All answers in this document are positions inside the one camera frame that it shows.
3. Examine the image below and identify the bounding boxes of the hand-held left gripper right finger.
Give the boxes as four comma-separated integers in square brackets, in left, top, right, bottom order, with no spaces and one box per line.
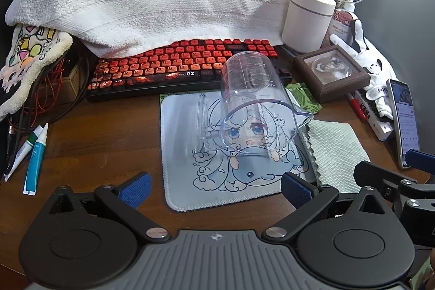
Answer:
[263,172,390,241]

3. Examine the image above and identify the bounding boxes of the green leaf print packet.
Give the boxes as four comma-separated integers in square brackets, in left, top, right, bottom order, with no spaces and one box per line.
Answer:
[285,83,324,114]

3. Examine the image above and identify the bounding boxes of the cartoon print plush cloth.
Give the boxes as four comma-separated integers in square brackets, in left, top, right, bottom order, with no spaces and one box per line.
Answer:
[0,23,73,121]

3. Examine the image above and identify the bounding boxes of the small cardboard box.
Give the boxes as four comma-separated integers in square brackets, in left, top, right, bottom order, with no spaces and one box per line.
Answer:
[66,67,87,98]

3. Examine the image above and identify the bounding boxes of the pale teal cleaning cloth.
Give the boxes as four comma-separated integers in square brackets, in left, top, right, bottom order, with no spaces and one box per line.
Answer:
[299,119,372,193]

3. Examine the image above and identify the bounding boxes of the red wires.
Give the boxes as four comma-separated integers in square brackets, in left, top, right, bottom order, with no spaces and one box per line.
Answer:
[32,55,89,114]

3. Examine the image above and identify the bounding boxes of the smartphone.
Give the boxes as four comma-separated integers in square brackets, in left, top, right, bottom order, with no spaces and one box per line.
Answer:
[387,79,421,169]

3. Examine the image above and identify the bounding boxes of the red and black keyboard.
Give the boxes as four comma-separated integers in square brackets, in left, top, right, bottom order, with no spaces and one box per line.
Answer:
[85,38,293,103]

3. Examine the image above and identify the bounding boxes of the white and black plush toy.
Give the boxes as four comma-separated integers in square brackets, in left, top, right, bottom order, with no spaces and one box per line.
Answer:
[330,20,397,121]

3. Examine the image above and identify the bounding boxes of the clear plastic measuring cup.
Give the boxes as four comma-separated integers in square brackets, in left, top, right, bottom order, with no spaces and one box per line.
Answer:
[197,51,314,155]

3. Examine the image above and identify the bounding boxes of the white tube with green cap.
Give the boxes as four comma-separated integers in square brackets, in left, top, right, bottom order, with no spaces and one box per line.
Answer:
[4,125,45,182]

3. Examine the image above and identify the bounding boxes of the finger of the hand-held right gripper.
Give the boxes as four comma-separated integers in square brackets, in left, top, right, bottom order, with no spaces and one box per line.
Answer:
[353,161,435,245]
[407,149,435,172]

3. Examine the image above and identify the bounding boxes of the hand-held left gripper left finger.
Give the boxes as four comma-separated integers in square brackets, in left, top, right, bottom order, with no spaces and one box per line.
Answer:
[44,172,172,241]

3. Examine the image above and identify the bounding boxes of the red marker pen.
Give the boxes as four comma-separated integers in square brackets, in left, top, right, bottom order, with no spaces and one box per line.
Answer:
[346,91,369,121]

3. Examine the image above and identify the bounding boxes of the white pump lotion bottle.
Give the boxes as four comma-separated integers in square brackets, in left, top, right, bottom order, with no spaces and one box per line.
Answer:
[329,0,360,39]

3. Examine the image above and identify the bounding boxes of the wooden display frame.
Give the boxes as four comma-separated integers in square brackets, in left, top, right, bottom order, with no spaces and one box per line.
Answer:
[293,45,371,103]

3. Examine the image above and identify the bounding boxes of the teal and white tube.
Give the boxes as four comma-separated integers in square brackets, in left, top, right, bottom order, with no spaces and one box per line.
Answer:
[23,123,49,197]

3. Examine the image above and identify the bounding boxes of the cartoon print mouse pad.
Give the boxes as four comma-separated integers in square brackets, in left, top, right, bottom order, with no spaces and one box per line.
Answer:
[160,88,318,212]

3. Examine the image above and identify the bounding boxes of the black cables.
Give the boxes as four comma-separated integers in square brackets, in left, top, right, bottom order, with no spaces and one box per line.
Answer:
[3,52,89,177]

